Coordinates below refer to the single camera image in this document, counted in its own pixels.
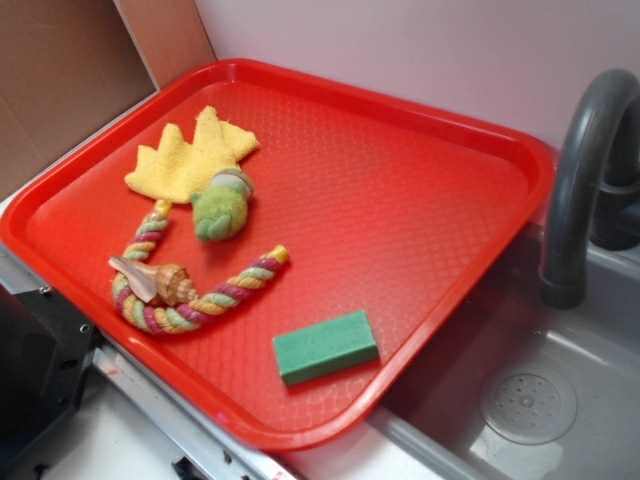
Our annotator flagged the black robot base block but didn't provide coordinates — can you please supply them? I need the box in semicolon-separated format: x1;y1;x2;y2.
1;289;96;469

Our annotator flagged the green rectangular block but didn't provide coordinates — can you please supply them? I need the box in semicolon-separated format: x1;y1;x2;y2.
273;310;379;386

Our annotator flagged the red plastic tray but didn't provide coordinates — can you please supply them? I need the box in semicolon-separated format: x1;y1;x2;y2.
1;60;554;452

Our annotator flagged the green plush toy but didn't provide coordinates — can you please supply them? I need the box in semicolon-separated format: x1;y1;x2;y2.
190;168;255;242

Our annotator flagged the brown spiral seashell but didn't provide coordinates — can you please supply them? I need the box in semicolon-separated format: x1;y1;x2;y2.
109;256;198;306

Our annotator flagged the yellow terry cloth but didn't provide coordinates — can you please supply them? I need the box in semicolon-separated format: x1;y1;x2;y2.
124;106;259;204

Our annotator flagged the grey plastic sink basin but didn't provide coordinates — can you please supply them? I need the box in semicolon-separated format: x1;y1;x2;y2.
370;227;639;479

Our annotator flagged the round sink drain cover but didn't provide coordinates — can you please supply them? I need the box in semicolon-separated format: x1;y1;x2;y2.
479;363;578;445

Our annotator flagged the grey curved faucet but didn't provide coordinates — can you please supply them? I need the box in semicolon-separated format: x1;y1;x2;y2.
540;69;639;309

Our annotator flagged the brown cardboard panel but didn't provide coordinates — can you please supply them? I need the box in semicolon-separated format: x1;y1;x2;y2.
1;1;215;198

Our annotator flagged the multicolour braided rope toy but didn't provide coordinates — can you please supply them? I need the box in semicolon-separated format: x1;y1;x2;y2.
109;200;289;335

